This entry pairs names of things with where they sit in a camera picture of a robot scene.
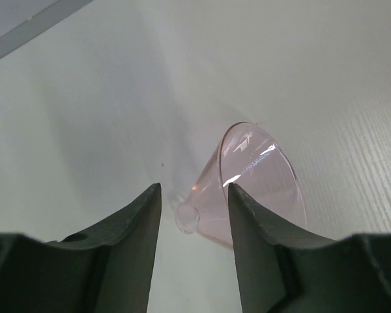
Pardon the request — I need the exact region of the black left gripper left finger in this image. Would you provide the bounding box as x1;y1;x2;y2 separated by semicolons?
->
0;183;162;312

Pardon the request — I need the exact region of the pink glass dripper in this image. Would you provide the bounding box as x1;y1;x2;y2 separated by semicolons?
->
175;122;307;248

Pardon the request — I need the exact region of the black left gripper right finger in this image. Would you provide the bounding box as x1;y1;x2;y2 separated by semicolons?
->
228;184;391;312

